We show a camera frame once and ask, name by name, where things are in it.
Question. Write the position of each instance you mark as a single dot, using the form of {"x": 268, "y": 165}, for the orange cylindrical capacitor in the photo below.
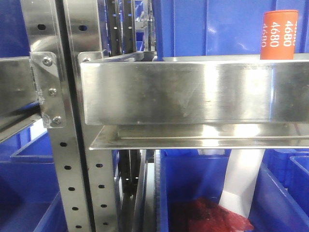
{"x": 279, "y": 35}

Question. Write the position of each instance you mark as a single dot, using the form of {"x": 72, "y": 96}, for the stainless steel shelf tray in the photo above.
{"x": 235, "y": 101}

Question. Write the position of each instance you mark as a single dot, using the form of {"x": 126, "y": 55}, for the blue bin upper shelf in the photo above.
{"x": 220, "y": 27}

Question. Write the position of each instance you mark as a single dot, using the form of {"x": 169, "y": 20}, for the perforated steel shelf upright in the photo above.
{"x": 61, "y": 34}

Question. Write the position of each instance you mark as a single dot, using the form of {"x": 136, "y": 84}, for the blue bin lower middle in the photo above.
{"x": 186, "y": 178}

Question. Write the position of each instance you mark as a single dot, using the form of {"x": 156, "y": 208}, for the blue bin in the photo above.
{"x": 186, "y": 178}
{"x": 274, "y": 209}
{"x": 30, "y": 200}

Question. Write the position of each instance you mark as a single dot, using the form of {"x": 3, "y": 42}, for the red crumpled bag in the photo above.
{"x": 203, "y": 215}

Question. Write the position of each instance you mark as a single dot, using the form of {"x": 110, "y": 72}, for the blue bin lower left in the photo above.
{"x": 30, "y": 200}

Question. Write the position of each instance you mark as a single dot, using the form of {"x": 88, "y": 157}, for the blue bin lower right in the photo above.
{"x": 274, "y": 209}

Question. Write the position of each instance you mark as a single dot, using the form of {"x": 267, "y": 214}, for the left steel shelf rail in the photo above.
{"x": 19, "y": 106}

